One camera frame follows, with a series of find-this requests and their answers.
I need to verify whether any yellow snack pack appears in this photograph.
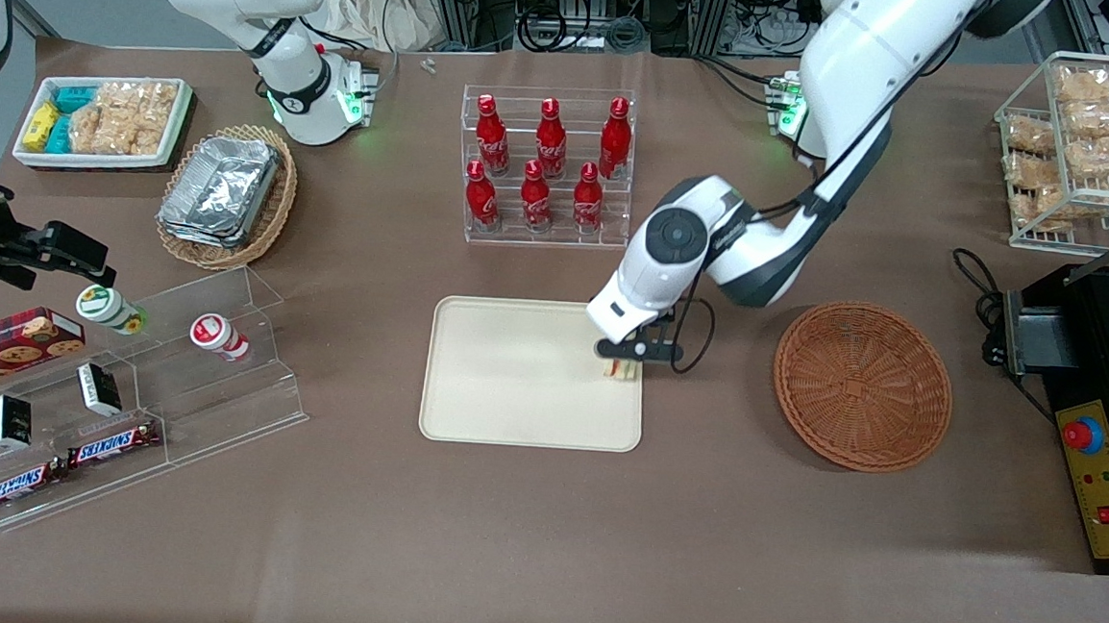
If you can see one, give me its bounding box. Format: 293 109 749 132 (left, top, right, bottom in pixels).
21 100 62 153

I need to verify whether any red cola bottle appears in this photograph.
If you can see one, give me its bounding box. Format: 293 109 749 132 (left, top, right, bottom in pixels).
518 159 556 235
571 161 607 236
597 95 635 182
462 159 505 234
473 93 515 178
532 97 572 181

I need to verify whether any beige cloth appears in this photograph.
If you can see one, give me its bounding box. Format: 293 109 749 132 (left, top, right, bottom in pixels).
318 0 452 58

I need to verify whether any bag of rice crackers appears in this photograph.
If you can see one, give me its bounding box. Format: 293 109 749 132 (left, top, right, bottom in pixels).
67 76 180 161

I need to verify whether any yellow control panel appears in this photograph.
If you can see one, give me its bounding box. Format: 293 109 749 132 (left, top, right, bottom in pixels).
1046 396 1109 561

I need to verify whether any small black white box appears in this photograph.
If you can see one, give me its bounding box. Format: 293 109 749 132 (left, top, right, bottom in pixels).
73 361 127 419
0 393 37 452

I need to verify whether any clear acrylic bottle rack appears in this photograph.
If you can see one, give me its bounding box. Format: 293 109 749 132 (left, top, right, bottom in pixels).
452 82 639 254

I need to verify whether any light oval wicker basket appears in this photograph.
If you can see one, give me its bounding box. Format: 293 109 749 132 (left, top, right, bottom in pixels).
152 118 303 276

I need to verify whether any stack of foil trays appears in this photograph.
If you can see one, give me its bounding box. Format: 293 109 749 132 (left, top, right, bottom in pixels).
155 132 283 253

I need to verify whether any brown round wicker basket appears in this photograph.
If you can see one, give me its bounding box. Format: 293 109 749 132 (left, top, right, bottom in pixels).
767 296 959 478

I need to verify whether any red capped yogurt bottle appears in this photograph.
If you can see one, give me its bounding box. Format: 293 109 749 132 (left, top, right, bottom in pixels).
187 311 254 364

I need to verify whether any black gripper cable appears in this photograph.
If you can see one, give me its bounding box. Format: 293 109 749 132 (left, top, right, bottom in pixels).
668 189 825 383

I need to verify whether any black cable on table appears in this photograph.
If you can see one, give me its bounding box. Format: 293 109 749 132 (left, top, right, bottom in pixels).
945 246 1014 367

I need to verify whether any red cookie box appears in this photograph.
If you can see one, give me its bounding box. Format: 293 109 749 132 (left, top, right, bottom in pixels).
0 304 89 411

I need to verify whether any snickers bar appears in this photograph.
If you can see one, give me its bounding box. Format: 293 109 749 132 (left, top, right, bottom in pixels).
65 413 164 476
0 455 67 522

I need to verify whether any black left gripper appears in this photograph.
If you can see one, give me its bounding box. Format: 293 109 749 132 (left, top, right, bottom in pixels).
593 305 683 374

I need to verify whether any clear bag of crackers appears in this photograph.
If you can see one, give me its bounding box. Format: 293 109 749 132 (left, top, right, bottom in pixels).
1061 130 1109 183
1052 63 1109 108
1001 112 1059 158
1059 96 1109 141
1002 150 1067 194
1006 184 1075 235

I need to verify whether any black machine housing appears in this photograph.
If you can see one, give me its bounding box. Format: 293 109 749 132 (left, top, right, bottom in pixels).
985 255 1109 578

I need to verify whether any white rectangular snack bin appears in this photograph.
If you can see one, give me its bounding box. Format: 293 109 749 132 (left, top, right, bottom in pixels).
11 67 196 180

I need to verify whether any beige rectangular tray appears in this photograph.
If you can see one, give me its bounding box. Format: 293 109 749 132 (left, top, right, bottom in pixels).
417 292 651 455

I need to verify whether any green capped yogurt bottle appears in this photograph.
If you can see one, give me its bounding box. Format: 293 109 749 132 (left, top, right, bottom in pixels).
73 283 149 337

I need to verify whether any red emergency stop button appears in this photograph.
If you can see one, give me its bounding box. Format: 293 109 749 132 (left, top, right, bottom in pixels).
1061 416 1106 458

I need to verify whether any clear acrylic stepped shelf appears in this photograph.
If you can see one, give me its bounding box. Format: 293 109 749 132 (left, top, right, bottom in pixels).
0 251 319 553

